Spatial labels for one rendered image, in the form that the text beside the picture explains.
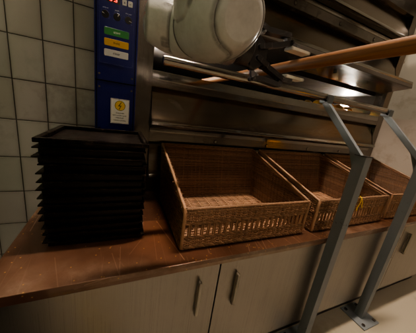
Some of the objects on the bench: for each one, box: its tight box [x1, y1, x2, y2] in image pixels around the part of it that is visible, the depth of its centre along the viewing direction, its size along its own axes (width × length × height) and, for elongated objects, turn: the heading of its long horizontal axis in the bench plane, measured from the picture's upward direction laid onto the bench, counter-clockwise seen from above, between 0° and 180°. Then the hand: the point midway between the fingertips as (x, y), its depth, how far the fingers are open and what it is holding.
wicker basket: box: [257, 149, 390, 232], centre depth 119 cm, size 49×56×28 cm
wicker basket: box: [160, 142, 311, 250], centre depth 95 cm, size 49×56×28 cm
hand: (295, 65), depth 58 cm, fingers open, 6 cm apart
